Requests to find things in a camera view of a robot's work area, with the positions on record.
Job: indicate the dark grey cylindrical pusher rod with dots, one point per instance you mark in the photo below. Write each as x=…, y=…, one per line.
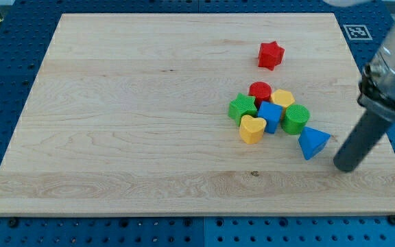
x=364, y=136

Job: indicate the blue triangle block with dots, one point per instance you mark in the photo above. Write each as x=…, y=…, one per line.
x=312, y=141

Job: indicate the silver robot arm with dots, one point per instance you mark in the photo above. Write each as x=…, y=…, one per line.
x=377, y=96

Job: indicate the green cylinder block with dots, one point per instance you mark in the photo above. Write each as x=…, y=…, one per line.
x=295, y=119

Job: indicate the yellow hexagon block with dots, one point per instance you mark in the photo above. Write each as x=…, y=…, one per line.
x=282, y=98

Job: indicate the white fiducial marker tag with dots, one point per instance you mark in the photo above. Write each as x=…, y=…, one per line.
x=357, y=32

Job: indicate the blue cube block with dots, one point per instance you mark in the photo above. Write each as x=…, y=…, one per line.
x=271, y=113

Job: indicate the red cylinder block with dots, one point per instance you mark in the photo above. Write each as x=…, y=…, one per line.
x=261, y=91

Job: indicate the yellow heart block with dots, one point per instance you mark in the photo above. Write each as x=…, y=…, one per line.
x=252, y=129

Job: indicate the red star block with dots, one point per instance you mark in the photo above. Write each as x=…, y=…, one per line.
x=270, y=55

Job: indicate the green star block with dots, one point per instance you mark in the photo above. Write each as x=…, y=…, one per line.
x=240, y=106

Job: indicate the light wooden board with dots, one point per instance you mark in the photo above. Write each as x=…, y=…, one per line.
x=128, y=116

